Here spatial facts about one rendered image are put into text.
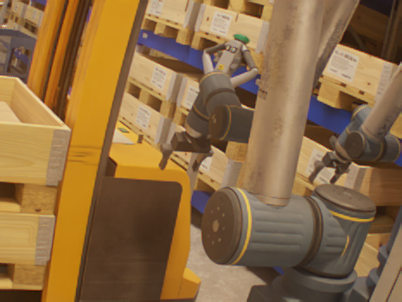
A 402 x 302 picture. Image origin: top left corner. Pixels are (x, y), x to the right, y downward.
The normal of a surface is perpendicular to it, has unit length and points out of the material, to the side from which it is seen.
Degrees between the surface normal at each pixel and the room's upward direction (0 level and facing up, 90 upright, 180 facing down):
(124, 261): 90
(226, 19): 90
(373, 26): 90
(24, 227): 90
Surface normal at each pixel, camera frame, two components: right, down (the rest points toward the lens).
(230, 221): -0.84, -0.16
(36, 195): 0.53, 0.33
